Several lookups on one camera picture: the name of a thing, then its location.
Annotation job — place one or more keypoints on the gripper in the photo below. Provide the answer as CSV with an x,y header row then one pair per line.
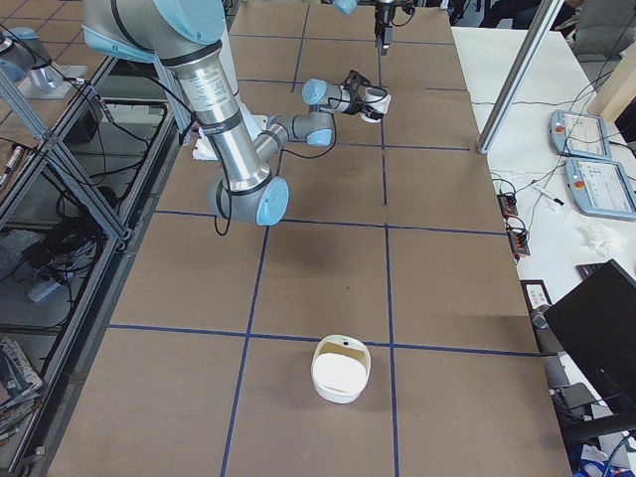
x,y
359,103
383,21

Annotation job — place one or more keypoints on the white cup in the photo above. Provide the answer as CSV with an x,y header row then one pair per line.
x,y
376,102

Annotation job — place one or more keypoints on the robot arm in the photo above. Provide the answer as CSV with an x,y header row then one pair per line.
x,y
186,38
347,7

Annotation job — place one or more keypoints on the seated person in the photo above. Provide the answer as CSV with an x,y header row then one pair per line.
x,y
522,13

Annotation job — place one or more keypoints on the red black connector box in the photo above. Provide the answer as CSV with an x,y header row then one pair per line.
x,y
507,204

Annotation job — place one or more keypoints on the black marker pen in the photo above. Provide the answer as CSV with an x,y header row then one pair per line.
x,y
545,193

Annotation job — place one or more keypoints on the upper teach pendant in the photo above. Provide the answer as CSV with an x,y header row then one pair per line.
x,y
575,134

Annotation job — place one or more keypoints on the teach pendant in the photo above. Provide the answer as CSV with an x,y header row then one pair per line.
x,y
600,188
575,134

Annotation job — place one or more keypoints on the lower teach pendant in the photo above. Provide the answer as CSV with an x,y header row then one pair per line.
x,y
600,188

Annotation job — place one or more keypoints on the white bucket container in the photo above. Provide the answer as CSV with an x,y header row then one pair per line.
x,y
340,368

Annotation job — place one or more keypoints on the crumpled white tissue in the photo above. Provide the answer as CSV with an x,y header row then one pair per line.
x,y
602,240

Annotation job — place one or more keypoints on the black monitor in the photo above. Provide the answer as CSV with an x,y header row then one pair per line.
x,y
595,324

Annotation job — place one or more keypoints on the white power strip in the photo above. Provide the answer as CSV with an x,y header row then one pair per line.
x,y
42,289

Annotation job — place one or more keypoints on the stack of books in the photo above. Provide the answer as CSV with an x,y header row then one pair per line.
x,y
21,387

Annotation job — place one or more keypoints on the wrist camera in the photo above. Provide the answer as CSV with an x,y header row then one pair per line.
x,y
355,81
407,6

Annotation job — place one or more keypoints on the aluminium frame post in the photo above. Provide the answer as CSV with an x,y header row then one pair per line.
x,y
544,18

